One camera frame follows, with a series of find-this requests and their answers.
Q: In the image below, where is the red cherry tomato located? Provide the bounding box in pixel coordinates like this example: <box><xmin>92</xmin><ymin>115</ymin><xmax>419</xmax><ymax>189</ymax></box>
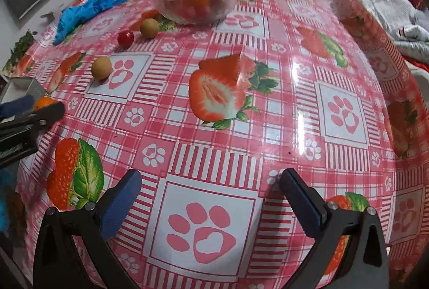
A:
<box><xmin>117</xmin><ymin>29</ymin><xmax>135</xmax><ymax>47</ymax></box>

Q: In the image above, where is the brown round longan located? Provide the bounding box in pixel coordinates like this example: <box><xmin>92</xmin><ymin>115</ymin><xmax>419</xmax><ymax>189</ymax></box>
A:
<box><xmin>92</xmin><ymin>56</ymin><xmax>112</xmax><ymax>80</ymax></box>
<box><xmin>140</xmin><ymin>18</ymin><xmax>160</xmax><ymax>39</ymax></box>

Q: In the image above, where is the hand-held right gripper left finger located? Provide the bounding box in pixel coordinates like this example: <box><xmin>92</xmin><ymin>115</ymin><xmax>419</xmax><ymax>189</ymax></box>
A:
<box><xmin>33</xmin><ymin>169</ymin><xmax>142</xmax><ymax>289</ymax></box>

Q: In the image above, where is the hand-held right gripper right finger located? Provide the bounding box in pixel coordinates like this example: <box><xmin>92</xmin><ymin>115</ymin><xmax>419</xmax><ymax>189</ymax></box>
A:
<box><xmin>280</xmin><ymin>168</ymin><xmax>391</xmax><ymax>289</ymax></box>

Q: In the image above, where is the red plaid strawberry tablecloth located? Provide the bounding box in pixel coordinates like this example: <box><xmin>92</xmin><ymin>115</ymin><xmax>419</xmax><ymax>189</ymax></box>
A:
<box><xmin>10</xmin><ymin>0</ymin><xmax>429</xmax><ymax>289</ymax></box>

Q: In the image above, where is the person's left hand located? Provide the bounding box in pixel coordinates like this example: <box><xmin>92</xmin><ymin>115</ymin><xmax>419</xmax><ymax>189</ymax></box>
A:
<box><xmin>0</xmin><ymin>172</ymin><xmax>16</xmax><ymax>232</ymax></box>

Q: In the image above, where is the pile of blue gloves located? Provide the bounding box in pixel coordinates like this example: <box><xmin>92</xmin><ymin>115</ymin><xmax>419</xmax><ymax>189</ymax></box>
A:
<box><xmin>54</xmin><ymin>0</ymin><xmax>128</xmax><ymax>43</ymax></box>

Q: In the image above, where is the medium orange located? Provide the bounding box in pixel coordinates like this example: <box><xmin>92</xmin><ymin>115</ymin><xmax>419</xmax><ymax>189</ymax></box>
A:
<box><xmin>34</xmin><ymin>97</ymin><xmax>56</xmax><ymax>110</ymax></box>

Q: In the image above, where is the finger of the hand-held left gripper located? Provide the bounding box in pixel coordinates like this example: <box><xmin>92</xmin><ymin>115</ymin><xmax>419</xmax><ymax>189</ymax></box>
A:
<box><xmin>0</xmin><ymin>102</ymin><xmax>66</xmax><ymax>142</ymax></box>
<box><xmin>0</xmin><ymin>95</ymin><xmax>35</xmax><ymax>120</ymax></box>

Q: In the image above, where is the grey flat box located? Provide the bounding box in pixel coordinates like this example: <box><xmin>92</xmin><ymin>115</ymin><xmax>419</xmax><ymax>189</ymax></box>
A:
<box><xmin>0</xmin><ymin>77</ymin><xmax>46</xmax><ymax>102</ymax></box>

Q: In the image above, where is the green potted plant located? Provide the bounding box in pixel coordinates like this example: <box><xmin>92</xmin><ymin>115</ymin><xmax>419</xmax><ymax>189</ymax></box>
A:
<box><xmin>3</xmin><ymin>31</ymin><xmax>37</xmax><ymax>72</ymax></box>

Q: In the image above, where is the pile of cherry tomatoes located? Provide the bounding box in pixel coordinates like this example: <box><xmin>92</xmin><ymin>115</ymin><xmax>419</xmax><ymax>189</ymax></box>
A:
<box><xmin>174</xmin><ymin>0</ymin><xmax>222</xmax><ymax>22</ymax></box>

